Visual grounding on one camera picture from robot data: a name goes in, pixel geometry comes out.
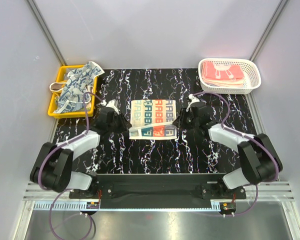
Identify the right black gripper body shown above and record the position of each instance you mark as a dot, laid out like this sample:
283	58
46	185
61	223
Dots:
191	122

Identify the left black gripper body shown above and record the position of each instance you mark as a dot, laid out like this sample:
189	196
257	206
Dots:
113	127

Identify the orange grey printed towel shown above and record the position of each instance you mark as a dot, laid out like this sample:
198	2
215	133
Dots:
152	119

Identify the blue white patterned towel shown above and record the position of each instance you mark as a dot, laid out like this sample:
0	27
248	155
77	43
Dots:
78	81

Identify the plain pink towel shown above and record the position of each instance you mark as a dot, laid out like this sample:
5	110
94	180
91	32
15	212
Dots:
234	82

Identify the pink bunny towel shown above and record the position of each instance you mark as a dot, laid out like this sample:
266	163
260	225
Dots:
211	70

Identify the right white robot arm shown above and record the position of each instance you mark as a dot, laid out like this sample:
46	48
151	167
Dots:
259	161

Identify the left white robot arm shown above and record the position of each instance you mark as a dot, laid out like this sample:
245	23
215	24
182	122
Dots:
53	168

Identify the white perforated basket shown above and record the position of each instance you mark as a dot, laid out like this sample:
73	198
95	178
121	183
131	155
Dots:
252	77

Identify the yellow plastic bin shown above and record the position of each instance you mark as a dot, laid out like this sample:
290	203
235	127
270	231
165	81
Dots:
62	73

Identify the beige cloth loop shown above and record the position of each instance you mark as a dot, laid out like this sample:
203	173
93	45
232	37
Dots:
56	87

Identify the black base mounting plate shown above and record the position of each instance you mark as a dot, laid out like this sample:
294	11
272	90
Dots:
180	191

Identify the left small circuit board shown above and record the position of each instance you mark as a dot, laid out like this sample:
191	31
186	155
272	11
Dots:
92	205

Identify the small circuit board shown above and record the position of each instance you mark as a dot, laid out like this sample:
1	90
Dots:
92	205
227	206

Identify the right small circuit board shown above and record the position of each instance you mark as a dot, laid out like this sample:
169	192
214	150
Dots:
227	206

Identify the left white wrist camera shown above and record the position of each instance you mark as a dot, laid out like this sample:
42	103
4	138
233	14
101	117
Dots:
111	104

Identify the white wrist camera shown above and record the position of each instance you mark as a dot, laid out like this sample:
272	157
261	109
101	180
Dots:
193	101
111	104

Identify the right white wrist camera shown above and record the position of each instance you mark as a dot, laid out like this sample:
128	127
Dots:
193	101

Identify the slotted white cable duct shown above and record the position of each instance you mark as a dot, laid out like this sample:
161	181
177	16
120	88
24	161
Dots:
61	205

